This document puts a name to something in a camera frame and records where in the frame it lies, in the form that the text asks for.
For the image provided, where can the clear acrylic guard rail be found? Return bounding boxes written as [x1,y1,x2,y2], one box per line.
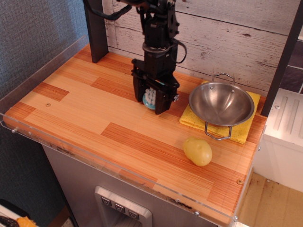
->
[0,36,267,227]

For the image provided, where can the steel colander bowl with handles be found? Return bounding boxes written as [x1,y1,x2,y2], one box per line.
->
[189,73,255,141]

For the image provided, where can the yellow folded cloth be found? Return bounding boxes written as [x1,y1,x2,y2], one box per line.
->
[179,91,261,144]

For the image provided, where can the orange and black object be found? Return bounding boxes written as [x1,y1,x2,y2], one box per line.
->
[0,216,37,227]

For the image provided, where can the grey toy fridge cabinet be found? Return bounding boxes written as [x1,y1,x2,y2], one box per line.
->
[43,146,214,227]

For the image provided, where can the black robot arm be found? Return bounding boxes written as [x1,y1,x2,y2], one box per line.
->
[132,0,179,114]

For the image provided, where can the teal brush white bristles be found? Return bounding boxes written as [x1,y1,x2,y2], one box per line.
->
[143,81,166,110]

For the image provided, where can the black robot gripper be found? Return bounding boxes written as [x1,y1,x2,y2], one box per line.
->
[132,47,179,115]

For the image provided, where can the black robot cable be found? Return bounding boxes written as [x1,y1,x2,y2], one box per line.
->
[82,0,187,64]

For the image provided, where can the dark vertical post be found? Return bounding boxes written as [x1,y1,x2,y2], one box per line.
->
[83,0,108,63]
[261,0,303,117]

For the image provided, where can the white cabinet at right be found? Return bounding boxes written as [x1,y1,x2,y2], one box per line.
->
[253,89,303,192]

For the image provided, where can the dark left vertical post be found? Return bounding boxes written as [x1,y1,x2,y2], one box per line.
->
[83,0,108,63]

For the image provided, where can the silver dispenser button panel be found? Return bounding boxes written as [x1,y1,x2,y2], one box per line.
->
[94,186,153,227]

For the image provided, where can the dark right vertical post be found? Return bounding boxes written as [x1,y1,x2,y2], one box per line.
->
[261,0,303,117]

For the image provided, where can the yellow plastic potato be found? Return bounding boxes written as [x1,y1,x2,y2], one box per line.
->
[183,137,213,166]

